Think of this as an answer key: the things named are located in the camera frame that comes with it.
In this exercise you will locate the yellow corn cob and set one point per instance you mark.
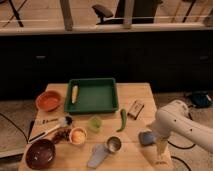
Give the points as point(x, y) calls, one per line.
point(74, 94)

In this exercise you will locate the dark blue floor device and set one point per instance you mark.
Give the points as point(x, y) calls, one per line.
point(200, 100)

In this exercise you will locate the brown dried food pile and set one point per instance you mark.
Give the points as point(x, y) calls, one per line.
point(61, 135)

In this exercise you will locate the small cup with orange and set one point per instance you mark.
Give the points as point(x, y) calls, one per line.
point(78, 136)

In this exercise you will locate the dark purple bowl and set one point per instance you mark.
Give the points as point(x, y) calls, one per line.
point(40, 154)

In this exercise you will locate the silver metal cup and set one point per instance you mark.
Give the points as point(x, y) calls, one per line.
point(114, 144)

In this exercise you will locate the black office chair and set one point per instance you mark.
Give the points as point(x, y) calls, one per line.
point(143, 13)

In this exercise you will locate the orange bowl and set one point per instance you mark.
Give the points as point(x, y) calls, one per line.
point(48, 100)

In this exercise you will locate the green chili pepper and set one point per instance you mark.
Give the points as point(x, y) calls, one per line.
point(123, 120)

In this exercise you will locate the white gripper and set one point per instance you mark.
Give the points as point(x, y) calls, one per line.
point(162, 133)

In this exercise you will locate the green plastic cup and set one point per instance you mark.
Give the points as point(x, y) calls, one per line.
point(94, 124)

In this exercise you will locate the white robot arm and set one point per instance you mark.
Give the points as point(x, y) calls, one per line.
point(172, 118)

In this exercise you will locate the blue sponge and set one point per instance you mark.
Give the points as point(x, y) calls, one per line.
point(146, 138)

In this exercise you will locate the grey blue cloth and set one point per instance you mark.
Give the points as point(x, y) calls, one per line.
point(99, 154)

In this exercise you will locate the black handled utensil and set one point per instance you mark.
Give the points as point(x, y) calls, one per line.
point(45, 121)

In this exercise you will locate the small brown box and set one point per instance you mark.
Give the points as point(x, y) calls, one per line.
point(135, 109)

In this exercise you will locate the green plastic tray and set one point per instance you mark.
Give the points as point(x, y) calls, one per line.
point(95, 95)

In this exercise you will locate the white handled dish brush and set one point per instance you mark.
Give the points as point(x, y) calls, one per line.
point(63, 122)

